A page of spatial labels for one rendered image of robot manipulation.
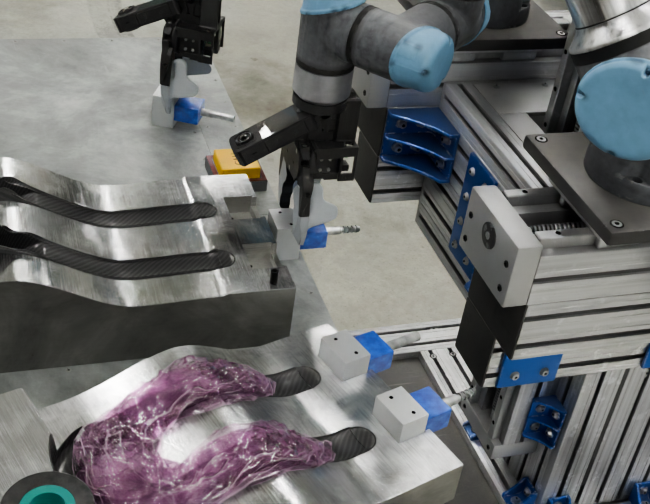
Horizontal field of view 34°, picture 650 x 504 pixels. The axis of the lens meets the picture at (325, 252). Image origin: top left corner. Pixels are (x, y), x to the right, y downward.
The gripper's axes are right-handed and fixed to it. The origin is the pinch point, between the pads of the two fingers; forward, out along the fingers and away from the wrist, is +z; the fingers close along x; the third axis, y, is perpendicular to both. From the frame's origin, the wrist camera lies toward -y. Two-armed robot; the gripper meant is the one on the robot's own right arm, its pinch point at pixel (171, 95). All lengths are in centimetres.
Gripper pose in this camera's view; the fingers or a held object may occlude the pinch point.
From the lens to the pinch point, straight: 178.0
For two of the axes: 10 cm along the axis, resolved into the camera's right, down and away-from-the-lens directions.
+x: 1.7, -5.6, 8.1
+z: -1.2, 8.0, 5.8
